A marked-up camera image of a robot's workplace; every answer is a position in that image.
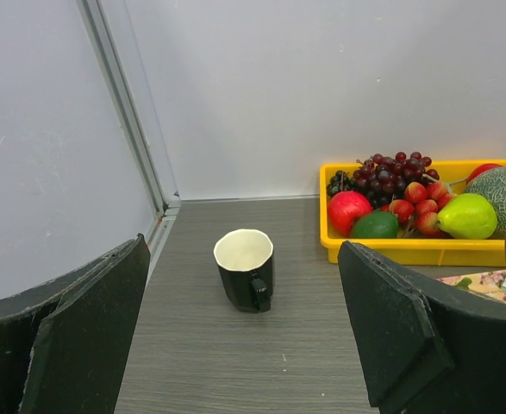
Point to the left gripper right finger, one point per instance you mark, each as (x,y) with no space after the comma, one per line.
(424,346)

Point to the dark red grape bunch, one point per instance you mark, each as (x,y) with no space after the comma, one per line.
(381,179)

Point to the red pomegranate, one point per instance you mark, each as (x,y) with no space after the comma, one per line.
(481,169)

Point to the red apple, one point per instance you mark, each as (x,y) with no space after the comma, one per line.
(345,209)

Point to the black paper cup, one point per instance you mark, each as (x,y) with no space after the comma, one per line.
(245,261)

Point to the green pear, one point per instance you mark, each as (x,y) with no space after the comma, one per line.
(468,216)

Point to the red cherries cluster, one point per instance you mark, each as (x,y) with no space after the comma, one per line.
(417,210)

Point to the green lime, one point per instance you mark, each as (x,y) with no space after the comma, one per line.
(376,225)

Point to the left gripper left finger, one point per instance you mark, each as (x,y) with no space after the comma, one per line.
(64,344)

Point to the yellow plastic fruit bin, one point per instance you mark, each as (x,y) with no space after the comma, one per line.
(416,251)

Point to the green melon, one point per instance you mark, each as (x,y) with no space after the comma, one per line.
(491,184)

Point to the floral serving tray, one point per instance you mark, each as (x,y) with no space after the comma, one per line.
(486,284)

